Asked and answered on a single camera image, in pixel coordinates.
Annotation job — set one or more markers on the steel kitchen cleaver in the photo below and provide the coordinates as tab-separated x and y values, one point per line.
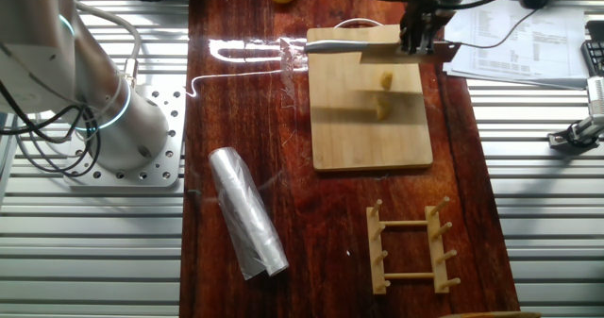
340	46

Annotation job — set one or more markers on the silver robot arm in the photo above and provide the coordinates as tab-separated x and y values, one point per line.
47	72

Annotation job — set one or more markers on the silver depth camera on mount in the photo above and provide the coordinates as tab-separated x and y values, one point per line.
585	129

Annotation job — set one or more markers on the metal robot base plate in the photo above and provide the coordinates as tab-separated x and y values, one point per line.
165	167

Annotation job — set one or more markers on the printed white paper stack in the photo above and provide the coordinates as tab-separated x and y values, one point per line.
542	49

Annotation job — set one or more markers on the wooden cutting board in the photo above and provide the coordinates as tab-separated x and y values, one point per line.
349	138

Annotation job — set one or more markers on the thick peeled potato chunk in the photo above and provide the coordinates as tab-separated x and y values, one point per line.
383	106

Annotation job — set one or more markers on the roll of clear plastic bags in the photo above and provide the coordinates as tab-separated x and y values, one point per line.
245	209

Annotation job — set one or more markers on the wooden peg knife rack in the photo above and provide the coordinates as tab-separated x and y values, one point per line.
436	256

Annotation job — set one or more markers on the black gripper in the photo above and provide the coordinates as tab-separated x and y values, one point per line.
424	16

